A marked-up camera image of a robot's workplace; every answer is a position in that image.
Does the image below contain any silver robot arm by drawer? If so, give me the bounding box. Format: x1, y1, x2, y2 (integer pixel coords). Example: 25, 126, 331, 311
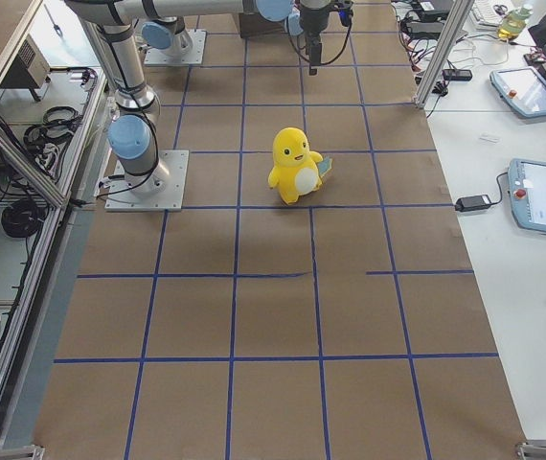
67, 1, 353, 210

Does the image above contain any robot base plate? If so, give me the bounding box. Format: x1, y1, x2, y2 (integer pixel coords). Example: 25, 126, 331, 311
104, 149, 189, 212

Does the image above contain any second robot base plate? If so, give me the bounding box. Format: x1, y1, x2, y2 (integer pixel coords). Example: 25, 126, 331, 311
142, 25, 207, 67

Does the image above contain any teach pendant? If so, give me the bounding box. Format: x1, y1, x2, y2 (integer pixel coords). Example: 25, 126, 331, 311
508, 158, 546, 234
489, 67, 546, 118

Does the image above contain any teach pendant upper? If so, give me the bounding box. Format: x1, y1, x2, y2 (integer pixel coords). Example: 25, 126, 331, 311
489, 67, 546, 118

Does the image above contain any black gripper body by drawer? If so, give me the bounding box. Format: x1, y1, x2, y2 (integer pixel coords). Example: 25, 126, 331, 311
299, 0, 331, 44

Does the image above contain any black power brick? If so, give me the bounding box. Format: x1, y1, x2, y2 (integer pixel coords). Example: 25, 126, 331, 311
454, 195, 493, 213

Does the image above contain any teach pendant lower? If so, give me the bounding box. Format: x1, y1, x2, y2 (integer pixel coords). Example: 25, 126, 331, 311
508, 158, 546, 234

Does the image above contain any yellow plush toy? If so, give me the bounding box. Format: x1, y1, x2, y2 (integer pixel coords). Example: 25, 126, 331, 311
267, 127, 332, 205

